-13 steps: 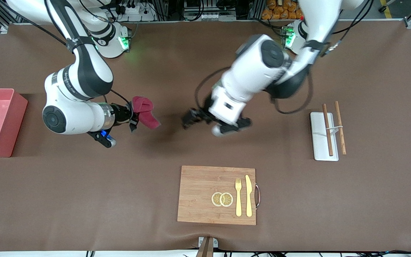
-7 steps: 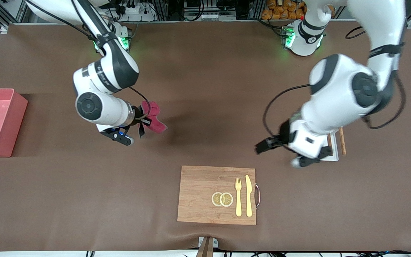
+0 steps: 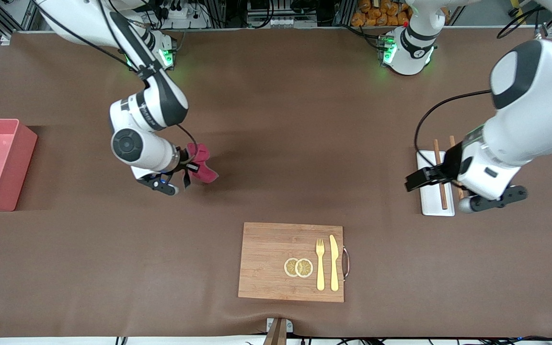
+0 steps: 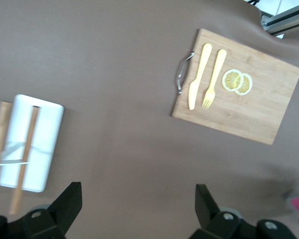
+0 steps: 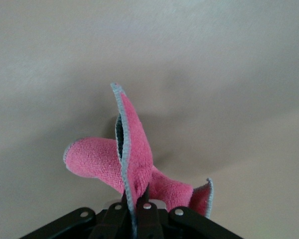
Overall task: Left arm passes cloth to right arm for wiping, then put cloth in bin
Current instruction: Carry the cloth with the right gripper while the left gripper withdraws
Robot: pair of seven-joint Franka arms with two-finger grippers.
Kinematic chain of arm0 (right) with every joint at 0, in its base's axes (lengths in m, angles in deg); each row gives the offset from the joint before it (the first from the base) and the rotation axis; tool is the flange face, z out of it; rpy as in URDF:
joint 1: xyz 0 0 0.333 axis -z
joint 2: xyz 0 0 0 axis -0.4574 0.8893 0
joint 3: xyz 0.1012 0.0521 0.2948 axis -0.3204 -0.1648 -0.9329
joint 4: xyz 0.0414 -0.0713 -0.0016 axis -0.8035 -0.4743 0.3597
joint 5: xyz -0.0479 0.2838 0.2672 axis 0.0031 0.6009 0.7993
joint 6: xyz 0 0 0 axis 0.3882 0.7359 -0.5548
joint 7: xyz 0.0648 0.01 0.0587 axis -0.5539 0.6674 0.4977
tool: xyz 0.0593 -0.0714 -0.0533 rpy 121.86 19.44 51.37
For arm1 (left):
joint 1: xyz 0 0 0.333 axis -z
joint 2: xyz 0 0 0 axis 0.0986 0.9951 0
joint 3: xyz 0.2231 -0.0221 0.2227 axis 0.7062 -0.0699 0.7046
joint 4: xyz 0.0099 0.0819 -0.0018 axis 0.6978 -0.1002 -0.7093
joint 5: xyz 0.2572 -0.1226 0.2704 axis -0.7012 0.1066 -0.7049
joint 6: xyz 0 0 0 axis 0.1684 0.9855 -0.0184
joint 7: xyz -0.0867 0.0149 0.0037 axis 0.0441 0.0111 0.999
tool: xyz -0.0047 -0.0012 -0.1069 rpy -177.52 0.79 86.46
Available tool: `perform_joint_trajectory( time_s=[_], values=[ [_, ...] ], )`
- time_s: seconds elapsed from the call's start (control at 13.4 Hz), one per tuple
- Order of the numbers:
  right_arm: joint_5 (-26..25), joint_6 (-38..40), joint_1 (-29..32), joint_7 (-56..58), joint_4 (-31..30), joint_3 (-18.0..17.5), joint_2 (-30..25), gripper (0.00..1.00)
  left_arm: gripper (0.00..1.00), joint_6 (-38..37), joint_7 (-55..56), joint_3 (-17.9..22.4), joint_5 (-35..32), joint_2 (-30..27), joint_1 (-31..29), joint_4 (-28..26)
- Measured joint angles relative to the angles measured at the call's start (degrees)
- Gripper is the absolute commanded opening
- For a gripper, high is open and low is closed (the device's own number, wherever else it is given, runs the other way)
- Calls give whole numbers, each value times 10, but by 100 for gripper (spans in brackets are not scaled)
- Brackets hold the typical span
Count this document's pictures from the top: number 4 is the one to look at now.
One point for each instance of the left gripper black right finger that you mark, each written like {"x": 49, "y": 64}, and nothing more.
{"x": 209, "y": 216}

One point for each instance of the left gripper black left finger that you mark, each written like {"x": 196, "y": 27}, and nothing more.
{"x": 62, "y": 211}

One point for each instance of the brown wooden stick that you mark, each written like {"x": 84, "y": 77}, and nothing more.
{"x": 30, "y": 139}
{"x": 0, "y": 129}

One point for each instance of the white rectangular tray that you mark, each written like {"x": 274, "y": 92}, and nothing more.
{"x": 47, "y": 124}

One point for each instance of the yellow plastic knife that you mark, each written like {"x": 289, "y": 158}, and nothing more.
{"x": 196, "y": 82}

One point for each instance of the lemon slice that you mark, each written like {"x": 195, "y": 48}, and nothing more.
{"x": 230, "y": 79}

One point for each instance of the brown table cover mat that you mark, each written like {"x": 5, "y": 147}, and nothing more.
{"x": 114, "y": 74}

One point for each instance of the yellow plastic fork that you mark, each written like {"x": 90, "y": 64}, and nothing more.
{"x": 218, "y": 67}

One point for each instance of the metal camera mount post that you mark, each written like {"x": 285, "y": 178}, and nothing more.
{"x": 284, "y": 18}

